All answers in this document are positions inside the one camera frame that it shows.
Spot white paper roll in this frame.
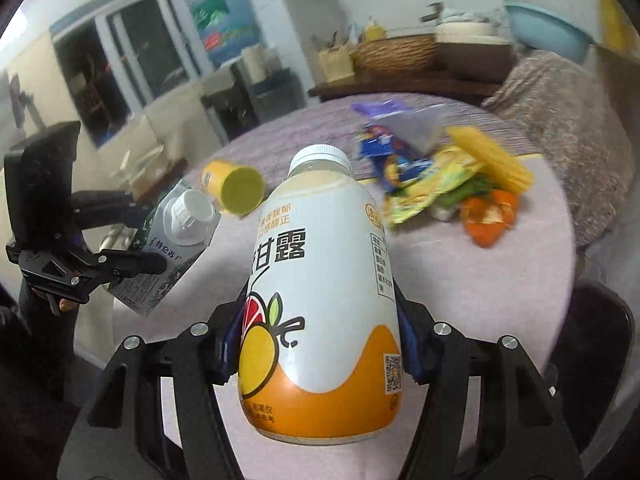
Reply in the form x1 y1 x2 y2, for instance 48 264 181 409
241 45 281 83

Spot light blue basin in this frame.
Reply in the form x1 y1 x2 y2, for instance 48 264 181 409
502 1 598 63

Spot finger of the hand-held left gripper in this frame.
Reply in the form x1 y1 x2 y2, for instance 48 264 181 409
6 244 168 307
70 189 152 233

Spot beige utensil holder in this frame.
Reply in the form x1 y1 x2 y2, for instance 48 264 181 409
319 35 357 81

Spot wicker basket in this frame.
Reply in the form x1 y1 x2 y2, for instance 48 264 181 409
354 35 441 75

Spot yellow box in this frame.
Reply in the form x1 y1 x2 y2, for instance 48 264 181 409
597 0 638 56

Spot grey milk carton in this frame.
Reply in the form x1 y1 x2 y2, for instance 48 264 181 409
107 178 222 318

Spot dark wooden bench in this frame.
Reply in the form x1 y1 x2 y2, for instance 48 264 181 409
307 67 516 107

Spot sliding window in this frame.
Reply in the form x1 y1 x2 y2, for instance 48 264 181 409
50 0 216 151

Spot blue water jug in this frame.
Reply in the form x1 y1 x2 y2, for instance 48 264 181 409
191 0 261 68

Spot yellow can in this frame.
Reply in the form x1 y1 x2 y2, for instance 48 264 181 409
200 159 267 218

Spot blue snack packet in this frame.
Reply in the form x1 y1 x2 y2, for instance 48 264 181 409
357 122 433 193

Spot green vegetable scraps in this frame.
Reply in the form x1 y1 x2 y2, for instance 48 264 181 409
435 172 493 221

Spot yellow spray bottle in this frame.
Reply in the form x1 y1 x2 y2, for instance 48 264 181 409
362 17 388 43

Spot orange peel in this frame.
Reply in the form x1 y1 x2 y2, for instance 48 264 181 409
460 190 518 248

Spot purple packet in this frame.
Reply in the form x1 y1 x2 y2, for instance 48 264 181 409
350 100 408 122

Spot patterned cloth cover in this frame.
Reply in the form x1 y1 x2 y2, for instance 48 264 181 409
482 50 636 248

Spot corn cob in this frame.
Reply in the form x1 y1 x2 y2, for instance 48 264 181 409
447 126 536 195

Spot clear plastic bag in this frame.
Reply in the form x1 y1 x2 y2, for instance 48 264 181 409
385 105 453 153

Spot light wooden chair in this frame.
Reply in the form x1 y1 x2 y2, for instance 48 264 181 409
95 112 191 201

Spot yellow green snack wrapper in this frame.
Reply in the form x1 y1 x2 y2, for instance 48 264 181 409
385 147 483 226

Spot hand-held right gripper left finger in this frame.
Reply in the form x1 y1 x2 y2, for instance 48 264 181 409
57 280 251 480

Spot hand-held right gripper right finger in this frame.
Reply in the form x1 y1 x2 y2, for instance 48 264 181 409
392 280 586 480

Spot dark water dispenser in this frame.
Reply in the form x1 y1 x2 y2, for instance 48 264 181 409
200 62 306 143

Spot white and orange drink bottle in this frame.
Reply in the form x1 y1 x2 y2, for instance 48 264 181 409
237 144 405 447

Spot pink tablecloth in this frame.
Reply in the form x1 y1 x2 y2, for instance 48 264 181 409
107 91 576 480

